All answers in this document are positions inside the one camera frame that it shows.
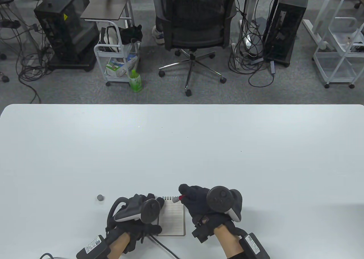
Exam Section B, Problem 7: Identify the black sensor box cable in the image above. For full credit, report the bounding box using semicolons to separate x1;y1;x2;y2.
39;252;67;259

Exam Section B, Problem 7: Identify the white power strip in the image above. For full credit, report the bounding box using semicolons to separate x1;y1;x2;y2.
231;43;240;69

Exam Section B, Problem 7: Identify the green and white box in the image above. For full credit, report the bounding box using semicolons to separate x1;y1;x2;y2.
106;54;139;78

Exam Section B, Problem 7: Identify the black power strip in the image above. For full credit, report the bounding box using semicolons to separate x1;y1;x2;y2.
0;19;21;29

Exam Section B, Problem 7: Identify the black mesh office chair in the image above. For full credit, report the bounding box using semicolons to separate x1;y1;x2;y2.
158;0;242;96

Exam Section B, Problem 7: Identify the person's right forearm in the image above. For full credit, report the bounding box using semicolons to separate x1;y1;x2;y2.
213;226;245;259

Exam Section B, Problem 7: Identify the black glass computer tower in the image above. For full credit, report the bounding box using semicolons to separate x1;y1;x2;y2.
34;0;98;72

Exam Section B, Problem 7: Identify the white rolling cart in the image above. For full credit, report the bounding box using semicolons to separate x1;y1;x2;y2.
312;0;364;89
94;20;142;87

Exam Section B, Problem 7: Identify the person's right hand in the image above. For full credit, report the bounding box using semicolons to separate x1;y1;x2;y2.
178;184;245;244

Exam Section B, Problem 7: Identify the black glove cable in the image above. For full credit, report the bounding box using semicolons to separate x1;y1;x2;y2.
148;235;180;259

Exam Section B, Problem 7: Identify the black tracking controller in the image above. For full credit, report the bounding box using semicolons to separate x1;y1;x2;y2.
206;186;243;222
107;194;161;230

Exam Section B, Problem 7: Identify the spiral lined notebook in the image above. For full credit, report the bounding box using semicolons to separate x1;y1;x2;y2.
157;196;186;237

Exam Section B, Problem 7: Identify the dark side table top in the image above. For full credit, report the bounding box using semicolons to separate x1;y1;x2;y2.
80;0;133;22

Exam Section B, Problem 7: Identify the black wrist sensor box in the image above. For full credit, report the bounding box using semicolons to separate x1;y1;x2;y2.
239;233;270;259
76;235;112;259

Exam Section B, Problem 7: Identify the person's left forearm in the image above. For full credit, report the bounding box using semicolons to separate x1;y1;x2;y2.
108;232;131;259

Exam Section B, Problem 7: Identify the black bag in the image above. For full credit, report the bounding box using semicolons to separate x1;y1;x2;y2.
99;24;143;54

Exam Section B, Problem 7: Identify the tangle of black cables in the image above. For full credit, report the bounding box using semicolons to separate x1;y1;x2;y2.
0;3;54;103
228;3;277;88

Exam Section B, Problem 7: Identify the grey desk column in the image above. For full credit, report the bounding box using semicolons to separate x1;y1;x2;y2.
239;0;268;50

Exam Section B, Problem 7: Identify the person's left hand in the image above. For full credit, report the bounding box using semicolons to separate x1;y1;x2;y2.
106;194;166;254

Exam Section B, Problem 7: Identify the green plastic bottle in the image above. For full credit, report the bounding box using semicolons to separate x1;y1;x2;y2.
129;69;143;93

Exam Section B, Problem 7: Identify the white desk leg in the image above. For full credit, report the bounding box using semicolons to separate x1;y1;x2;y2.
302;0;336;50

